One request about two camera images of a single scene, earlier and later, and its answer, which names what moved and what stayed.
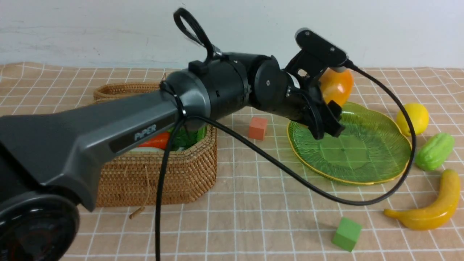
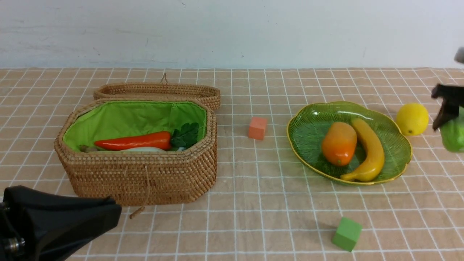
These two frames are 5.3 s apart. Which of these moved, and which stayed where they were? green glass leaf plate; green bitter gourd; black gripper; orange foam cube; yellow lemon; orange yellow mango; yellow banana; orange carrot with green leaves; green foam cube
Moved: green bitter gourd; yellow banana; orange yellow mango; black gripper
Stayed: green glass leaf plate; yellow lemon; orange carrot with green leaves; green foam cube; orange foam cube
